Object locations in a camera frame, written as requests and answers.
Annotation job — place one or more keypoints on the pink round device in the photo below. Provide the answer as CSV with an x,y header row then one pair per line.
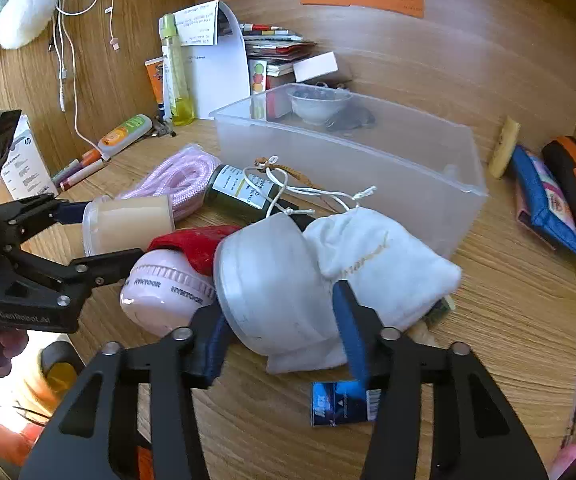
x,y
157,305

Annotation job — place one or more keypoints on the white ceramic bowl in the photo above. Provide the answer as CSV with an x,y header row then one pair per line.
x,y
318,102

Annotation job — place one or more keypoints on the beige translucent jar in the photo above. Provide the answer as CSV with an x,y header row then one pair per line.
x,y
127,222

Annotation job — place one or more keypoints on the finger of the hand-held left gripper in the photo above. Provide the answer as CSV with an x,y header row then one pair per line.
x,y
107,266
75,212

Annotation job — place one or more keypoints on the clear plastic storage box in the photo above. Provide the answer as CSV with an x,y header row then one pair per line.
x,y
368,170

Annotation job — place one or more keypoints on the black orange zip case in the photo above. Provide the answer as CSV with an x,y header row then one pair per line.
x,y
568,160

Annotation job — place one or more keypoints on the blue card packet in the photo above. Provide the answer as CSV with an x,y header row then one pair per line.
x,y
338,405

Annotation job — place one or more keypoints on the red velvet pouch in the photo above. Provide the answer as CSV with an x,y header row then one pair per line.
x,y
197,247

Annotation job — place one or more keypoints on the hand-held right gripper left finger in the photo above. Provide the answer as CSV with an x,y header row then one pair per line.
x,y
212,345

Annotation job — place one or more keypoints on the orange marker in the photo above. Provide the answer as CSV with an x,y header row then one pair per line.
x,y
90,156

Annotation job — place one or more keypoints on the frosted white round jar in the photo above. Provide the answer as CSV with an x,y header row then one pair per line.
x,y
268,285

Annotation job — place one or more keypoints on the white orange label bottle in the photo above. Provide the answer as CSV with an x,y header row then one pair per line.
x,y
122,135

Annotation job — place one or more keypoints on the wooden desktop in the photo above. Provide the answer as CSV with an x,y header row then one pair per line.
x,y
493,360

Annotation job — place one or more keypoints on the yellow green spray bottle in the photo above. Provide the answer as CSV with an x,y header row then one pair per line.
x,y
180,100

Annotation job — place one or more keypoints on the white printed box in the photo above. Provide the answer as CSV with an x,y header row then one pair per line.
x,y
25,160

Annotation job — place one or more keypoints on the black metal clip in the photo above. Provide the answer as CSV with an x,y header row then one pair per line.
x,y
163,127

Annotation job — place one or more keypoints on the white fluffy duster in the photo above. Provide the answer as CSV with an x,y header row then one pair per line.
x,y
25,10

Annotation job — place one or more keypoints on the stack of small packets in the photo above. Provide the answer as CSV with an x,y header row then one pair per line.
x,y
278,52

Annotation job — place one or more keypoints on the dark green bottle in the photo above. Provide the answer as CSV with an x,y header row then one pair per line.
x,y
233,192

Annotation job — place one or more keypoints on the orange tube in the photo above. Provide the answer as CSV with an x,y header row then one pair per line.
x,y
155,77

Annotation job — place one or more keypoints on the fruit sticker sheet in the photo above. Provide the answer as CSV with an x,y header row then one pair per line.
x,y
258,77

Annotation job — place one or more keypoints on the white green patterned tube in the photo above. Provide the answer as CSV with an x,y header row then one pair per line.
x,y
168,85

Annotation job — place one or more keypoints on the white pink marker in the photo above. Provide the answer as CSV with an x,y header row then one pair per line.
x,y
82,175

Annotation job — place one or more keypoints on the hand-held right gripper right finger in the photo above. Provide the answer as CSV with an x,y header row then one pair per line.
x,y
355,340

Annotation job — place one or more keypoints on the blue fabric pouch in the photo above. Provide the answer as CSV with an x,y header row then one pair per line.
x,y
543,200

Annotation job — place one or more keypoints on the person's left hand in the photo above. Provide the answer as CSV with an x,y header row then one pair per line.
x,y
10,346

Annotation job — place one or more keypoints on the white handwritten paper pad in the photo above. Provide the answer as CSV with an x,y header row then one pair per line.
x,y
217,75

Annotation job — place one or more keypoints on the purple pen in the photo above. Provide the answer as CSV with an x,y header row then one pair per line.
x,y
65,170

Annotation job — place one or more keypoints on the small white box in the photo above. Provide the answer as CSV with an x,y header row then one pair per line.
x,y
315,66

